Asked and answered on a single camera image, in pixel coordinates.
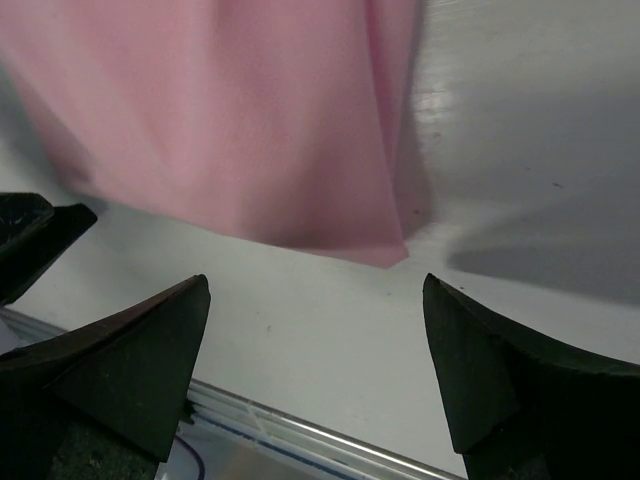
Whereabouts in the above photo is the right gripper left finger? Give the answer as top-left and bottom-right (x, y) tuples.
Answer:
(1, 275), (210, 479)

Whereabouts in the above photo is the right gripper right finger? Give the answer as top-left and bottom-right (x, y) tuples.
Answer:
(423, 275), (639, 479)

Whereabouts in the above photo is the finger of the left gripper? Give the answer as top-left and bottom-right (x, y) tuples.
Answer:
(1, 192), (97, 306)

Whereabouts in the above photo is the pink t shirt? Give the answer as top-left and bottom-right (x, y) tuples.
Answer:
(1, 1), (418, 267)

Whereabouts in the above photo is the aluminium rail frame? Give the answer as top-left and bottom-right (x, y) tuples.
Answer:
(0, 307), (461, 480)

